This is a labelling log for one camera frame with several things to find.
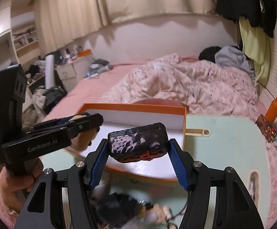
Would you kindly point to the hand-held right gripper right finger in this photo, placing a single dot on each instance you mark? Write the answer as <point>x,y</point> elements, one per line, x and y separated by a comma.
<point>178,164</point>

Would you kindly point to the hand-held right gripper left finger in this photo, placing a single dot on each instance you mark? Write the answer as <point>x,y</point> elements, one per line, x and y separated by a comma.
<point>99,162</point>

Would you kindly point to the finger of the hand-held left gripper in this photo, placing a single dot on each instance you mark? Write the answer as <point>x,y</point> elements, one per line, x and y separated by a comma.
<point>52,123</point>
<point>88,124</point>

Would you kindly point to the brown plush toy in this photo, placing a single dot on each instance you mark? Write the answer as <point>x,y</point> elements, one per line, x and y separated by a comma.
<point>83,143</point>

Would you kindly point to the orange and white cardboard box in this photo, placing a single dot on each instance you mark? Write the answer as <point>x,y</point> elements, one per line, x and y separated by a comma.
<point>133,121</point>

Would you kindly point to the black case with red base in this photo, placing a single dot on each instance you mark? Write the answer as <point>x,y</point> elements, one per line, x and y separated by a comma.
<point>138,138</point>

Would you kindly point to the person's left hand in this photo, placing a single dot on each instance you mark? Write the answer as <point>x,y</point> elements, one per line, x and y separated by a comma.
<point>21,183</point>

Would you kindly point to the beige fluffy toy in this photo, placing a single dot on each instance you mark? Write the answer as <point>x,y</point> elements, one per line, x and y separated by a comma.
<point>100,188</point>

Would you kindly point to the heap of clothes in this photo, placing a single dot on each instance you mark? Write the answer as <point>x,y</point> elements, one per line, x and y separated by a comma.
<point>50,95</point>

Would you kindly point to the pink bed sheet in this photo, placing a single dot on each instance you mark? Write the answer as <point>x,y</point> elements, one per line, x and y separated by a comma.
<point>86,93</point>

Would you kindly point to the light green lap table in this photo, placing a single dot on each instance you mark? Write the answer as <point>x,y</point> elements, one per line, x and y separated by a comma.
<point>224,143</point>

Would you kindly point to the white paper roll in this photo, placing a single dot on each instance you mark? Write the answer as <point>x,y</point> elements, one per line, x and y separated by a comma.
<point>49,71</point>

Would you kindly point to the pale pink soft toy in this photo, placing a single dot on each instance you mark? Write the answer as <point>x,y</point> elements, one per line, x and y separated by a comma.
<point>158,213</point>

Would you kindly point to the white bedside cabinet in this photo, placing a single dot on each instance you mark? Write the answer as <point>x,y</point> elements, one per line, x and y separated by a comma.
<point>69,72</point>

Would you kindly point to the small orange box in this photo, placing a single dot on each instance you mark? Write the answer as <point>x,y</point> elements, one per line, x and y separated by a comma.
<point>84,53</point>

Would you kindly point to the pink floral blanket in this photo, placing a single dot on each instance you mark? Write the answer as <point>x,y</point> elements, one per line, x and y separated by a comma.
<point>188,81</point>

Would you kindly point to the dark patterned packet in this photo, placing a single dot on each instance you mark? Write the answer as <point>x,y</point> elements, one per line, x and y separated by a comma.
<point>267,128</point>

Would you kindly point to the orange bottle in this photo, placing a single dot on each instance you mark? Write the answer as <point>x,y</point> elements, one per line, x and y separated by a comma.
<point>273,109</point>

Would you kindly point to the black garment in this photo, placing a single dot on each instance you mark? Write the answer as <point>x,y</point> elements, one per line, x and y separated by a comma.
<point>209,52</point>

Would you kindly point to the grey hoodie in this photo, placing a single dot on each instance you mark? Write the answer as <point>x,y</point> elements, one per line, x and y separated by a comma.
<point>234,58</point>

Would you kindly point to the beige curtain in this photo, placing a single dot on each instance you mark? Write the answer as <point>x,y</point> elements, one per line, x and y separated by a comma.
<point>129,2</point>

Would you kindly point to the yellow-green hanging garment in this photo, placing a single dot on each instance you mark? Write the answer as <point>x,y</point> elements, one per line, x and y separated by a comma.
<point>255,47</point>

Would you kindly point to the white wall shelf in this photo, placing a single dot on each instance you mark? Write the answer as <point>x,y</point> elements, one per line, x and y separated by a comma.
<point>23,38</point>

